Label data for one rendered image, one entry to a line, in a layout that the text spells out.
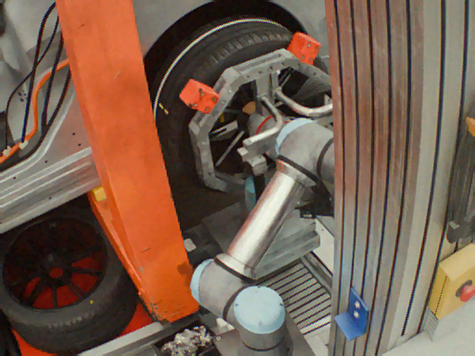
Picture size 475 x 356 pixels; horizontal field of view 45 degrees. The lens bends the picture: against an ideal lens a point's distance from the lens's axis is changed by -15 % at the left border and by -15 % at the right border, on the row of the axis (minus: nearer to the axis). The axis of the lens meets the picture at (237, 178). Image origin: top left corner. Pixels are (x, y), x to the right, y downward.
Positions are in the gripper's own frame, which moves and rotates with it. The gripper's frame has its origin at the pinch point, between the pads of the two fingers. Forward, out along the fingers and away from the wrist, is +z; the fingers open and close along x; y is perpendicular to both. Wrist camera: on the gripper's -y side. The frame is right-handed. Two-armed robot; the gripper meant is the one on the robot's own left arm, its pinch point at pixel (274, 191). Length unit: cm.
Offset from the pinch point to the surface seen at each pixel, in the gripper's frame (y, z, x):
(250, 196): 12.0, 11.1, 8.5
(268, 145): -14.3, 1.7, 5.0
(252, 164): -12.1, 5.2, -1.8
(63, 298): 55, 90, -22
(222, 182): 10.5, 21.7, 12.3
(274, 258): 67, 11, 27
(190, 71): -27.9, 30.6, 23.2
